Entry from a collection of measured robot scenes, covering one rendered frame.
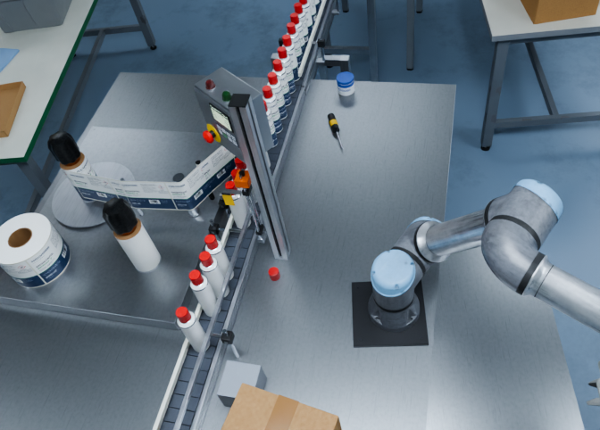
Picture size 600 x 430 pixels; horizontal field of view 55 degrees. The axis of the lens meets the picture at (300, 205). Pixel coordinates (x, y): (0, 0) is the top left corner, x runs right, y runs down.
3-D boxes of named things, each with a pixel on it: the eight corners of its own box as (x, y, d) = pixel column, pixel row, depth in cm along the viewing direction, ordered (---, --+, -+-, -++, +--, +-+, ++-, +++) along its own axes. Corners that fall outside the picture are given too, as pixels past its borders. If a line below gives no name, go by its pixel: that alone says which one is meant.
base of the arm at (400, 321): (368, 286, 178) (366, 269, 170) (418, 286, 176) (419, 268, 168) (368, 332, 169) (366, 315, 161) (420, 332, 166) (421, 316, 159)
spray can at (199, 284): (207, 301, 178) (188, 265, 162) (223, 303, 177) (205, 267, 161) (202, 316, 175) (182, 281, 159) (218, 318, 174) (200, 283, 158)
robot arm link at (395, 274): (363, 296, 165) (361, 271, 154) (389, 263, 171) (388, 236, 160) (399, 318, 159) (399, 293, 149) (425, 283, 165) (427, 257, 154)
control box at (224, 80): (237, 119, 168) (221, 65, 153) (275, 145, 159) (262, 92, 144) (209, 137, 164) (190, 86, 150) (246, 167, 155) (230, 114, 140)
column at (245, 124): (278, 247, 193) (232, 93, 141) (291, 249, 192) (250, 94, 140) (274, 259, 191) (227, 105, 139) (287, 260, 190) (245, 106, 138)
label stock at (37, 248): (9, 253, 201) (-14, 229, 190) (64, 229, 205) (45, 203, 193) (17, 297, 189) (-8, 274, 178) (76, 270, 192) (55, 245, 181)
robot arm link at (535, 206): (379, 252, 167) (512, 213, 118) (407, 218, 173) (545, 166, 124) (407, 282, 168) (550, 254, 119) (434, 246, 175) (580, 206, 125)
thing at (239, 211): (238, 217, 197) (224, 177, 181) (253, 218, 196) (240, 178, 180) (234, 229, 194) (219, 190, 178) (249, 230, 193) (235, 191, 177)
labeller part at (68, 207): (76, 161, 226) (75, 159, 225) (148, 167, 218) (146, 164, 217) (37, 224, 208) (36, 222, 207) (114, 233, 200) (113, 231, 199)
